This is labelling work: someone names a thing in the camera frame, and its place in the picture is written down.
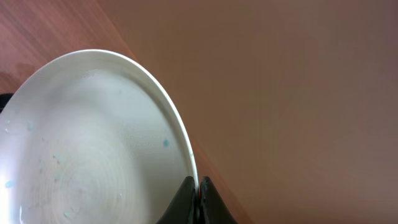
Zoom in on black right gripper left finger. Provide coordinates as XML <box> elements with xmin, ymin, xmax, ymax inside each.
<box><xmin>157</xmin><ymin>176</ymin><xmax>196</xmax><ymax>224</ymax></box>

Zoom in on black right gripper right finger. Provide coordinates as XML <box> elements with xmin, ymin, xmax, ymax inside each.
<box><xmin>199</xmin><ymin>177</ymin><xmax>238</xmax><ymax>224</ymax></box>

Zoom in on white plate blue stain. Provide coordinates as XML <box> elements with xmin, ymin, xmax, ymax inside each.
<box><xmin>1</xmin><ymin>49</ymin><xmax>198</xmax><ymax>223</ymax></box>

